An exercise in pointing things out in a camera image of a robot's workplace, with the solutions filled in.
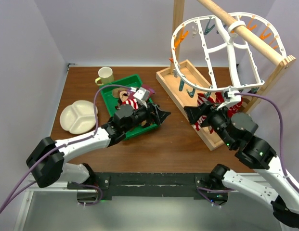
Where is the green plastic tray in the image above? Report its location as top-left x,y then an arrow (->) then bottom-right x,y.
101,74 -> 158,141

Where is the teal plastic clothes peg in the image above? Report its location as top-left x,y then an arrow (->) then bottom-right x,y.
186,88 -> 195,98

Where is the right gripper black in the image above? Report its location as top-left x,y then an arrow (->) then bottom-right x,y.
183,100 -> 236,148

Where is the cream divided plate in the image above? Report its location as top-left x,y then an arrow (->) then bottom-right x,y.
60,100 -> 96,135

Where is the aluminium frame rail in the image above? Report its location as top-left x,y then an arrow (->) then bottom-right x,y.
14,182 -> 100,231

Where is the wooden hanger stand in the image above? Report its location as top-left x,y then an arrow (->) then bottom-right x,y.
156,0 -> 297,152

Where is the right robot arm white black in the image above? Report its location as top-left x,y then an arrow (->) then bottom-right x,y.
184,101 -> 299,229

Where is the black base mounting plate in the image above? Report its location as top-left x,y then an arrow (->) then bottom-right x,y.
67,172 -> 229,205

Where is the white round clip hanger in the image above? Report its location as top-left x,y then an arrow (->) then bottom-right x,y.
170,12 -> 287,92

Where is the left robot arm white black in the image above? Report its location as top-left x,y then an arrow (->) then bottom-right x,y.
26,103 -> 171,188

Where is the cream yellow mug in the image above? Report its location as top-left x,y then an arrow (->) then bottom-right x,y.
95,67 -> 114,86

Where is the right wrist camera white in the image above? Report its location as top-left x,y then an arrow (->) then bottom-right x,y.
216,87 -> 241,110

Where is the maroon purple sock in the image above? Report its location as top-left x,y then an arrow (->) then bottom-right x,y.
141,84 -> 156,94

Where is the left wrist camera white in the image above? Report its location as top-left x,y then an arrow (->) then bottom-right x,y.
133,87 -> 151,104

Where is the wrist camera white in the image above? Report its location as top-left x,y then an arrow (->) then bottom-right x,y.
216,87 -> 241,110
133,87 -> 151,104

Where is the red white striped sock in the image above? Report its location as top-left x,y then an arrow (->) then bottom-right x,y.
193,93 -> 215,131
122,99 -> 139,110

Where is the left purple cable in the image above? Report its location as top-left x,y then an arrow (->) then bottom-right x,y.
0,84 -> 135,215

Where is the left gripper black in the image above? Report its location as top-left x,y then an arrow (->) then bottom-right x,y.
123,100 -> 170,133

